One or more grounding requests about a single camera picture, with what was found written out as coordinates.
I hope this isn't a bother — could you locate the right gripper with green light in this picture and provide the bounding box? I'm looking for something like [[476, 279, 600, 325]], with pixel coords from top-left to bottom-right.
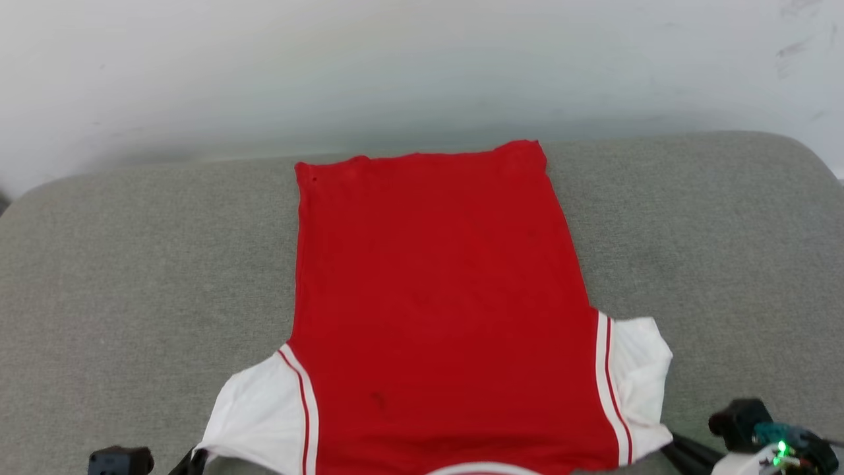
[[659, 422, 844, 475]]

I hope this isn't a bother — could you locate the red and white shirt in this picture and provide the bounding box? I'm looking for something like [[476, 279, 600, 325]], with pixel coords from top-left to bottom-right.
[[195, 139, 675, 475]]

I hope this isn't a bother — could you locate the grey fabric sofa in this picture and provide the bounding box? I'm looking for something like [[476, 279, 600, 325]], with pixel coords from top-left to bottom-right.
[[0, 131, 844, 475]]

